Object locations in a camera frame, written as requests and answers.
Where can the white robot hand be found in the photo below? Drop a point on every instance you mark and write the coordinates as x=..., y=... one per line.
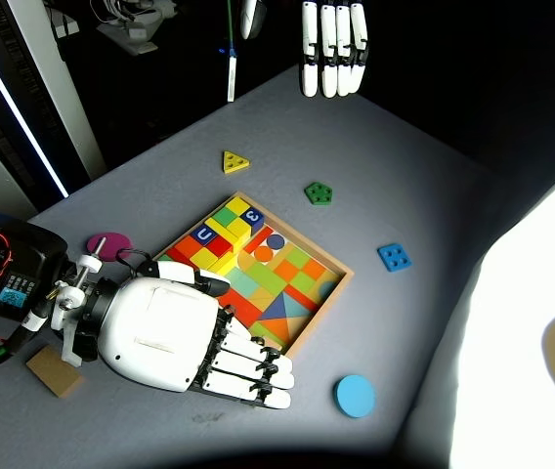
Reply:
x=336, y=39
x=160, y=327

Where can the brown rectangular block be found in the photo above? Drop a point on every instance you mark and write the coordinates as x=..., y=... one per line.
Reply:
x=53, y=373

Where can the green pentagon block with holes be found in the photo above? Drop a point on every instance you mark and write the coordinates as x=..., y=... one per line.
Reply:
x=318, y=193

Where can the yellow triangle block with holes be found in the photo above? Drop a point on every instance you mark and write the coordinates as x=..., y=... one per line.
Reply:
x=234, y=161

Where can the blue square block with holes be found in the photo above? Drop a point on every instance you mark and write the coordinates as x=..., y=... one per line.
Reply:
x=394, y=257

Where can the magenta round disc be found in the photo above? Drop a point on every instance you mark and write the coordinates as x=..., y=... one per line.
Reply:
x=114, y=243

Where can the white hanging stick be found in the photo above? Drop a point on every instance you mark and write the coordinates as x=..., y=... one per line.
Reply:
x=231, y=78

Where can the grey table cloth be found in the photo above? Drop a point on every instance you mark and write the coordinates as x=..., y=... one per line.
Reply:
x=380, y=146

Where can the wooden puzzle tray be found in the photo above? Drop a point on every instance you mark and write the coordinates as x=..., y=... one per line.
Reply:
x=307, y=273

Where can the white device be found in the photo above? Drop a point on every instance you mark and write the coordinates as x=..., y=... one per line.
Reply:
x=131, y=39

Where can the light blue round disc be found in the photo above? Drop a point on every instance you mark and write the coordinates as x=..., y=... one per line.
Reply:
x=354, y=396

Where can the white pillar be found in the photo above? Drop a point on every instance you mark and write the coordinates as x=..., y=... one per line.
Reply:
x=57, y=88

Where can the white light strip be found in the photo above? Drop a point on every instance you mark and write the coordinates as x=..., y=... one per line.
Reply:
x=13, y=107

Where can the small white box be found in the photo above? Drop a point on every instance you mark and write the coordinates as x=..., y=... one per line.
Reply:
x=65, y=24

